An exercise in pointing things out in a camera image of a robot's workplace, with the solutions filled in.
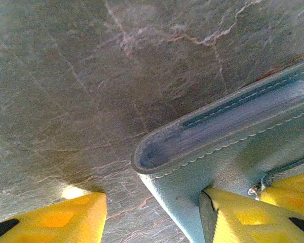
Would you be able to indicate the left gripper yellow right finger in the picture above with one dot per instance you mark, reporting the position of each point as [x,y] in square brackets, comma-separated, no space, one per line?
[243,222]

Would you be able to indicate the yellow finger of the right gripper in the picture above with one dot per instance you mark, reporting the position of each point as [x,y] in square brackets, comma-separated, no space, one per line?
[294,197]

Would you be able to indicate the teal leather card holder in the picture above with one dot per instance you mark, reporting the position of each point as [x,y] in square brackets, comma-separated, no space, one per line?
[218,164]

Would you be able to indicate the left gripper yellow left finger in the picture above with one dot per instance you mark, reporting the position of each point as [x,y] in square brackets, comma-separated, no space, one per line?
[60,222]

